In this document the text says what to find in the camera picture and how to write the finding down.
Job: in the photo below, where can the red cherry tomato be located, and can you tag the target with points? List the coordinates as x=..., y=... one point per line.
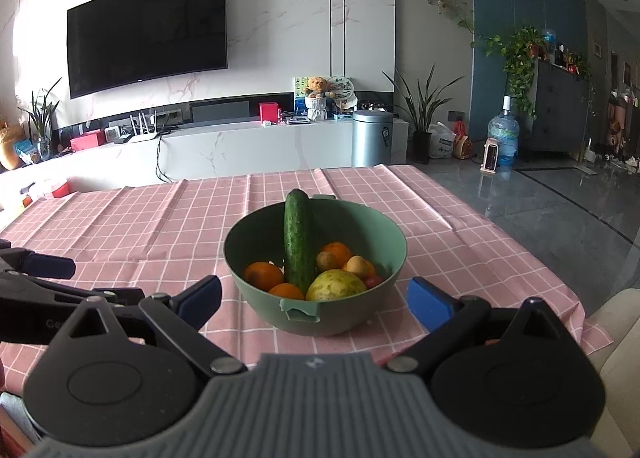
x=373, y=281

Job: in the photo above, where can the silver pedal trash can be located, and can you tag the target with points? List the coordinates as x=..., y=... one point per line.
x=371, y=137

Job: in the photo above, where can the round painted fan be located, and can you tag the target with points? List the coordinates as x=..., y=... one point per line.
x=342, y=86

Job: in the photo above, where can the orange vase with dried flowers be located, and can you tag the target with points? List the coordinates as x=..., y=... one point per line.
x=10, y=152

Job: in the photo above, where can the blue water jug with pump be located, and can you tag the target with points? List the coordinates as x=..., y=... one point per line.
x=504, y=137

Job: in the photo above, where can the trailing pothos plant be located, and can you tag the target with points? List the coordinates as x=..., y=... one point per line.
x=522, y=62

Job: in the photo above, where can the white marble television console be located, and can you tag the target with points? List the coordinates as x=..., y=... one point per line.
x=250, y=147

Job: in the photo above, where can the orange bag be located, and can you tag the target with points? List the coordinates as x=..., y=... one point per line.
x=462, y=145

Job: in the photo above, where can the green cucumber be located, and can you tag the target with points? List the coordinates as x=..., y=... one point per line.
x=299, y=238

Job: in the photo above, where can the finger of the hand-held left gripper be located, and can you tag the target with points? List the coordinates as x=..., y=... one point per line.
x=45, y=290
x=47, y=266

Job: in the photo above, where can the flat red box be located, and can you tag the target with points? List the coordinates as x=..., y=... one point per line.
x=87, y=141

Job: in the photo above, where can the teddy bear in white pot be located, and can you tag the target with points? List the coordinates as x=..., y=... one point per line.
x=316, y=97

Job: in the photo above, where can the orchid plant in glass vase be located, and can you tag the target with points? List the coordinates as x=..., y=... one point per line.
x=42, y=122

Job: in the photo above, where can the grey speaker box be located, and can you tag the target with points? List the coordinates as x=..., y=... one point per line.
x=220, y=111

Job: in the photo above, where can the cream sofa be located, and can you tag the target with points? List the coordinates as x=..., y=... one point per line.
x=620, y=368

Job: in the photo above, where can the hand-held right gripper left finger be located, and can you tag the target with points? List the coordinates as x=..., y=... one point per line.
x=200, y=295

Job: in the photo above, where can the grey drawer cabinet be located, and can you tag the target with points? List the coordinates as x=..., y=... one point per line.
x=560, y=107

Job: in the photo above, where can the blue snack packet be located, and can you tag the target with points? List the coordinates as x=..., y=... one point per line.
x=28, y=150

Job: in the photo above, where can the white plastic bag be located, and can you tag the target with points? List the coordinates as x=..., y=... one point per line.
x=441, y=142

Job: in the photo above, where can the small white device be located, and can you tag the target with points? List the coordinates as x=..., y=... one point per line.
x=118, y=134

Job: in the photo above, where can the yellow-green pear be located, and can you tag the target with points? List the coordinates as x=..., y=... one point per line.
x=335, y=286

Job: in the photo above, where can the pink checked tablecloth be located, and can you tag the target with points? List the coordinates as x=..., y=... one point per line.
x=125, y=228

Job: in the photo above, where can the white antenna router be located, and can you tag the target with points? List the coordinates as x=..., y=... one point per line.
x=145, y=135

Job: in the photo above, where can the large orange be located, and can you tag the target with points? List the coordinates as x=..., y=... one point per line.
x=336, y=252
x=263, y=274

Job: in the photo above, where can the red cube box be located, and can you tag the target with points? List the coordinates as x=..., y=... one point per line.
x=269, y=111

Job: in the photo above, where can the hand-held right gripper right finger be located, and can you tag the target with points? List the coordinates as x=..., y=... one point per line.
x=427, y=300

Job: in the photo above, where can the tall leafy potted plant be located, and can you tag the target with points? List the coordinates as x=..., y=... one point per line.
x=422, y=107

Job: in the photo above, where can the red and white storage box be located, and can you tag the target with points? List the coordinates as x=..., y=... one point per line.
x=50, y=188

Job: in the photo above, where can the brown kiwi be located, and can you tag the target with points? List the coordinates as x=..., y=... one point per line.
x=326, y=260

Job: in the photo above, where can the black wall television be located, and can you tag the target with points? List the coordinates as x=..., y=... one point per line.
x=150, y=32

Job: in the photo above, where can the small beige heater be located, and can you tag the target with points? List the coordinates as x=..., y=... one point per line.
x=491, y=155

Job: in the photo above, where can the green colander bowl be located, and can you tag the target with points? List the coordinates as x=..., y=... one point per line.
x=345, y=320

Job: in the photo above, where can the small standing picture card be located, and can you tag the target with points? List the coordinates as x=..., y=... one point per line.
x=300, y=92

